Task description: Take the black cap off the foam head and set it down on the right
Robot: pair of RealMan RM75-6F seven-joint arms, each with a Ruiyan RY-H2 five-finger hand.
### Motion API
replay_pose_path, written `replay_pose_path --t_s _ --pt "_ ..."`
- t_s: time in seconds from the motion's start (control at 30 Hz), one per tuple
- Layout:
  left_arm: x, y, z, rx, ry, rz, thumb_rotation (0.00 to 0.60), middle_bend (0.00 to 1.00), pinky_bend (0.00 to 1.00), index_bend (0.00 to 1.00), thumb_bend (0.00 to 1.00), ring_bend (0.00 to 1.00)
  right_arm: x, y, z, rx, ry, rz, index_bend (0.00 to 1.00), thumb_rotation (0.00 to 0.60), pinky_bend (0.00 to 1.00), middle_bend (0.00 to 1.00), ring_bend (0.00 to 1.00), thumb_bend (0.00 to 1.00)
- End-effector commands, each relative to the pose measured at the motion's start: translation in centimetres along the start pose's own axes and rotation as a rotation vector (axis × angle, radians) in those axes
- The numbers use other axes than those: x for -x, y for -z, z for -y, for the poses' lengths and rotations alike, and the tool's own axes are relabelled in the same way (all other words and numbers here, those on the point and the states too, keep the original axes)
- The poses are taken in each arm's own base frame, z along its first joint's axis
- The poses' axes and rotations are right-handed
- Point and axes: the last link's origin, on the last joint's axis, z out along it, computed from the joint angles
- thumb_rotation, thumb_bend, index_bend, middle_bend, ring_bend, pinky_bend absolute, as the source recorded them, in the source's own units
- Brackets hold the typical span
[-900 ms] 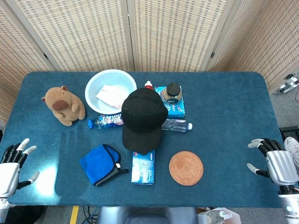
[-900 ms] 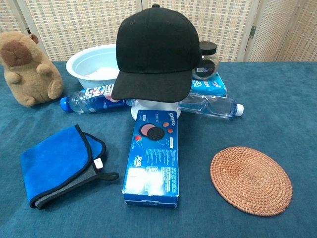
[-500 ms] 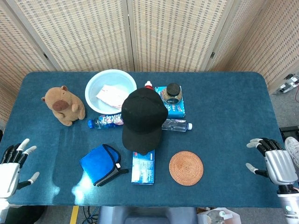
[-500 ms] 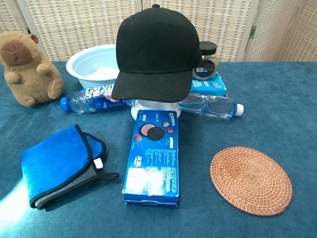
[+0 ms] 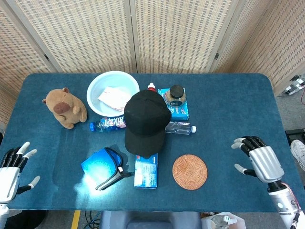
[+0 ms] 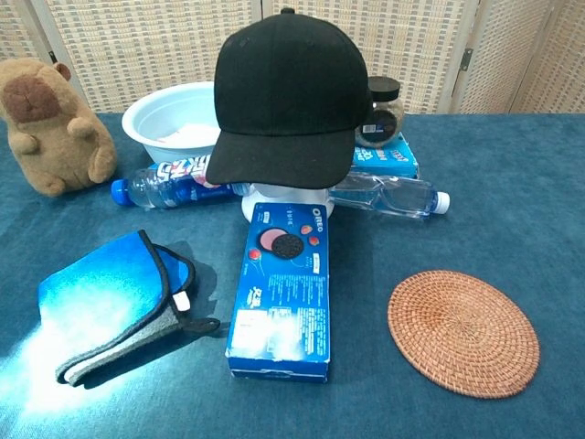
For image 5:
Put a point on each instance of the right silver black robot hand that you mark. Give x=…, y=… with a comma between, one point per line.
x=265, y=161

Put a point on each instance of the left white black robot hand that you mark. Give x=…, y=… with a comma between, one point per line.
x=8, y=179

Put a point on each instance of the black baseball cap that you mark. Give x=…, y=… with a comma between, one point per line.
x=146, y=119

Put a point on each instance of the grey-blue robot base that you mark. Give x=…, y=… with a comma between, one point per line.
x=150, y=219

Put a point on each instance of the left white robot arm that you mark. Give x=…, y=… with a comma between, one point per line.
x=3, y=210

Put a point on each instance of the white sneaker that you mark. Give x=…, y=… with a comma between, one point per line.
x=299, y=152

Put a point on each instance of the black floor stand base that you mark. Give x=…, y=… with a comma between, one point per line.
x=295, y=136

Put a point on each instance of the clear plastic cup with lid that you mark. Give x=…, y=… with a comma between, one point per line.
x=226, y=221

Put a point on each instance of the round woven rattan coaster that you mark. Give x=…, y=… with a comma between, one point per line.
x=190, y=172

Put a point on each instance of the white power strip with plugs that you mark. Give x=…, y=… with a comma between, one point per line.
x=294, y=87

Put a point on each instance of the brown capybara plush toy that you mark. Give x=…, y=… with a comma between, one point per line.
x=68, y=107

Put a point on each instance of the clear white-capped water bottle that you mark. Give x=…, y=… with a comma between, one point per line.
x=178, y=127

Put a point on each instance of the blue cookie box under jar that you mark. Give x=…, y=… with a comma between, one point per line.
x=181, y=112

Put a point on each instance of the glass jar with black lid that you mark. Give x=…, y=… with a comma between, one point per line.
x=176, y=95

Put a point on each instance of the black screen hinge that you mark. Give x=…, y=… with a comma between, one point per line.
x=46, y=57
x=216, y=56

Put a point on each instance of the woven folding screen panel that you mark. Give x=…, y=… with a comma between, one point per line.
x=178, y=35
x=78, y=35
x=274, y=43
x=16, y=47

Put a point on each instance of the long blue Oreo box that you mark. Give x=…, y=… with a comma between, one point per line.
x=145, y=174

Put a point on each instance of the light blue plastic basin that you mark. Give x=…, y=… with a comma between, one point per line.
x=95, y=95

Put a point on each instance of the pink white snack packet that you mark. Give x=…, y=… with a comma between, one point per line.
x=112, y=96

